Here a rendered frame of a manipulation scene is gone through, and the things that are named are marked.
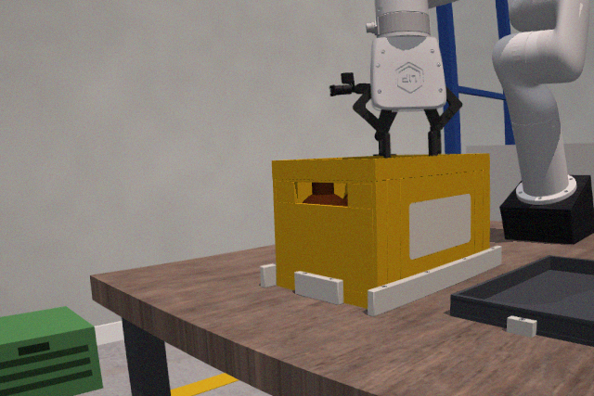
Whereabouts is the yellow wooden crate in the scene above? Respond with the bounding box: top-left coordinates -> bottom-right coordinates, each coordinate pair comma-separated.
272,154 -> 490,308

